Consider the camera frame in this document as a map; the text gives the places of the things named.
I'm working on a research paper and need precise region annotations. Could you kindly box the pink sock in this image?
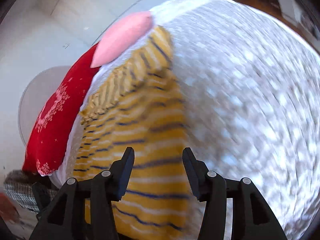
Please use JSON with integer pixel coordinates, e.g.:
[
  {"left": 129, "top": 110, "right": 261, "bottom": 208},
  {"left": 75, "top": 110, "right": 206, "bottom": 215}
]
[{"left": 90, "top": 11, "right": 153, "bottom": 68}]

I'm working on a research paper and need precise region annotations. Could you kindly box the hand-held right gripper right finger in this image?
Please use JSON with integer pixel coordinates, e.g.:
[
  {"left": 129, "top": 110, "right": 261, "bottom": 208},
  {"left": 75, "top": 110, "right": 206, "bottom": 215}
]
[{"left": 182, "top": 147, "right": 288, "bottom": 240}]

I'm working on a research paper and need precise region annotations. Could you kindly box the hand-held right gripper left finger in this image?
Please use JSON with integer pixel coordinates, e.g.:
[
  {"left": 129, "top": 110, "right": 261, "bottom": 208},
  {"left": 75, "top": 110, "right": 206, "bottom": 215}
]
[{"left": 29, "top": 147, "right": 135, "bottom": 240}]

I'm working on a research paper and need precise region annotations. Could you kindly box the red snowflake sock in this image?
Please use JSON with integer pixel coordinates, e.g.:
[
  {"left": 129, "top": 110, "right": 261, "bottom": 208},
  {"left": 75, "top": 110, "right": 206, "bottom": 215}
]
[{"left": 22, "top": 42, "right": 101, "bottom": 176}]

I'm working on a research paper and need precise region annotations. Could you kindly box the yellow striped knit sweater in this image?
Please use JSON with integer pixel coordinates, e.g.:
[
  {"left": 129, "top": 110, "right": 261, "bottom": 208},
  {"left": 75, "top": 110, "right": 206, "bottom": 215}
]
[{"left": 73, "top": 25, "right": 198, "bottom": 240}]

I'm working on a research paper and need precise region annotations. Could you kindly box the grey woven basket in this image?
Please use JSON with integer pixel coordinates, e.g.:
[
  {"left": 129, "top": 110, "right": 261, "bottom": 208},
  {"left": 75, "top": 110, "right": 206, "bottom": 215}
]
[{"left": 4, "top": 170, "right": 59, "bottom": 214}]

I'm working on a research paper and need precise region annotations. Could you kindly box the white textured blanket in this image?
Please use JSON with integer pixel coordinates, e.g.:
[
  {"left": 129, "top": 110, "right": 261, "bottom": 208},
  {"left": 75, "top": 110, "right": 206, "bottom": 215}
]
[{"left": 49, "top": 0, "right": 320, "bottom": 240}]

